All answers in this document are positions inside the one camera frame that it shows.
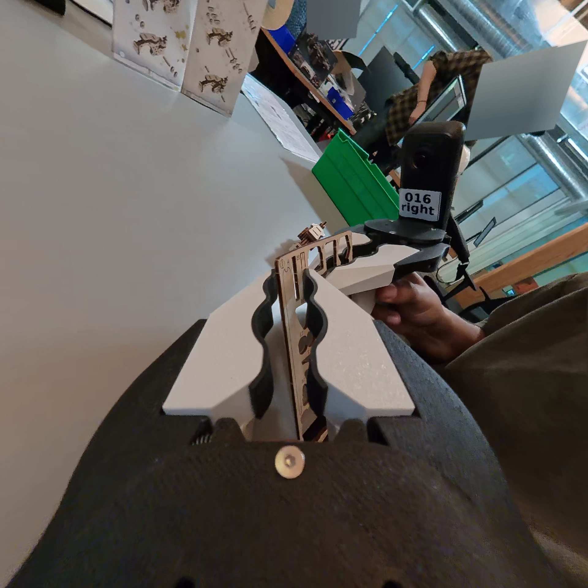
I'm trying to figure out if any small blue storage crate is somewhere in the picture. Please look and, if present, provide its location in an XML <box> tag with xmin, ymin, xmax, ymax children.
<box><xmin>327</xmin><ymin>85</ymin><xmax>358</xmax><ymax>119</ymax></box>

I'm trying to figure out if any green plastic bin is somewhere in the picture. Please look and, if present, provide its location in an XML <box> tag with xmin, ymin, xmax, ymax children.
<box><xmin>311</xmin><ymin>129</ymin><xmax>400</xmax><ymax>228</ymax></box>

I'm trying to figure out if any silver ventilation duct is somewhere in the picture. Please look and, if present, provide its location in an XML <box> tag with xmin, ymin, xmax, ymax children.
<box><xmin>519</xmin><ymin>133</ymin><xmax>588</xmax><ymax>198</ymax></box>

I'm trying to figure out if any black monitor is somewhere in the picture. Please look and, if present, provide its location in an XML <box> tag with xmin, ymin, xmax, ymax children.
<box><xmin>367</xmin><ymin>46</ymin><xmax>414</xmax><ymax>111</ymax></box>

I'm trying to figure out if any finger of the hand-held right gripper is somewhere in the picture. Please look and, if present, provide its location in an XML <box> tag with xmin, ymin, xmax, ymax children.
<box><xmin>351</xmin><ymin>232</ymin><xmax>392</xmax><ymax>259</ymax></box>
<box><xmin>328</xmin><ymin>243</ymin><xmax>420</xmax><ymax>317</ymax></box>

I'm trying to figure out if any person's right hand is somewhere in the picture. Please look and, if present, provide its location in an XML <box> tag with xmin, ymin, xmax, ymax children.
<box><xmin>370</xmin><ymin>273</ymin><xmax>485</xmax><ymax>364</ymax></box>

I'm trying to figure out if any illustrated instruction booklet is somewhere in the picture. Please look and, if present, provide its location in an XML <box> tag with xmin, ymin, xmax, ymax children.
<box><xmin>112</xmin><ymin>0</ymin><xmax>268</xmax><ymax>115</ymax></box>

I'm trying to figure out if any wooden robot model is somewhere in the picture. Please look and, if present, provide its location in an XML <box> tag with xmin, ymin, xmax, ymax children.
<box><xmin>296</xmin><ymin>220</ymin><xmax>329</xmax><ymax>244</ymax></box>

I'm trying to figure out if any laser-cut wooden puzzle sheet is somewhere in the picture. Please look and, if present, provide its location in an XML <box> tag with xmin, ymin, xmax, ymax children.
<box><xmin>274</xmin><ymin>230</ymin><xmax>354</xmax><ymax>443</ymax></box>

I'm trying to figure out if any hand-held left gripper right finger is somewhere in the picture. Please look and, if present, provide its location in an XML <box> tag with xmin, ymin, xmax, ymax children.
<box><xmin>303</xmin><ymin>268</ymin><xmax>416</xmax><ymax>432</ymax></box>

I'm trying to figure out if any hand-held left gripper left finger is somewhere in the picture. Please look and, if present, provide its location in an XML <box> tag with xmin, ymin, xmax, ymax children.
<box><xmin>162</xmin><ymin>271</ymin><xmax>276</xmax><ymax>437</ymax></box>

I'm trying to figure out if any wooden beam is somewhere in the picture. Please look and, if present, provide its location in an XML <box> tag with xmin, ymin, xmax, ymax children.
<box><xmin>464</xmin><ymin>225</ymin><xmax>588</xmax><ymax>295</ymax></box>

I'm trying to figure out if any person's olive brown clothing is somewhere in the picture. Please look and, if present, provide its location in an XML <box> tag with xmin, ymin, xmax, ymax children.
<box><xmin>436</xmin><ymin>273</ymin><xmax>588</xmax><ymax>588</ymax></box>

